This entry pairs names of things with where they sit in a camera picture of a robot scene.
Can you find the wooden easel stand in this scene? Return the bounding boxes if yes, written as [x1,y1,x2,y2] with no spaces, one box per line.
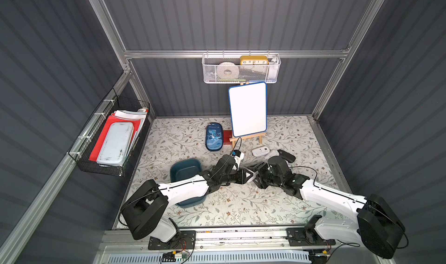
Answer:
[230,132,266,148]

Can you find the white computer mouse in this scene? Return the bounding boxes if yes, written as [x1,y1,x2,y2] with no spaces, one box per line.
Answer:
[252,146,270,157]
[264,150,280,161]

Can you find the yellow clock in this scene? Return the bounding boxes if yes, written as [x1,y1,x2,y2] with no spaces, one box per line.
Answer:
[240,56,269,65]

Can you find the black wire wall basket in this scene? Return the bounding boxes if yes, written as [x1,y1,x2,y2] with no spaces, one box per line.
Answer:
[68,89,150,177]

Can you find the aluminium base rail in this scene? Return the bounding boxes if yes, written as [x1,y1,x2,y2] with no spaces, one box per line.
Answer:
[93,225,383,264]

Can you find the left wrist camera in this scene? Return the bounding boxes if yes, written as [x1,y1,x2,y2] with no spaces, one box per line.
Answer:
[232,150,245,170]

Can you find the white tape roll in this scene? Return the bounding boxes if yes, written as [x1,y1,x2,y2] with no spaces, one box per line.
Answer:
[216,62,239,80]

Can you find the blue dinosaur pencil case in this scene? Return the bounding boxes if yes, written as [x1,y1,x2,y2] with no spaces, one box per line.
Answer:
[205,122,224,151]

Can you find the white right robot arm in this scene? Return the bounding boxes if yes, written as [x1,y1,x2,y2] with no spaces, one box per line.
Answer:
[253,156,406,259]

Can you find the teal storage box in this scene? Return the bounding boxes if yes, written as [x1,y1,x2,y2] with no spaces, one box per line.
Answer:
[170,158,206,208]

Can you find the black computer mouse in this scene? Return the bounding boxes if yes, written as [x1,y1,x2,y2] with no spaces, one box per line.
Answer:
[278,150,296,163]

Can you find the red flat box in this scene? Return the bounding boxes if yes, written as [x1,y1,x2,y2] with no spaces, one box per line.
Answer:
[223,130,232,145]

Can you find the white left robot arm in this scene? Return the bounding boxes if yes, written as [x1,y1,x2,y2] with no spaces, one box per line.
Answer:
[120,155,258,243]

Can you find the white wire wall basket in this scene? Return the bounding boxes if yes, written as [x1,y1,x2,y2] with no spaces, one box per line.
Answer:
[202,52,282,84]

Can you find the white plastic tray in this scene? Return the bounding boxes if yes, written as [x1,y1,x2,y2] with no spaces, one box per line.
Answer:
[96,122,134,166]

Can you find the blue framed whiteboard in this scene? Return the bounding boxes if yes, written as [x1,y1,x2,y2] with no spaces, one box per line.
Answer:
[228,82,267,137]

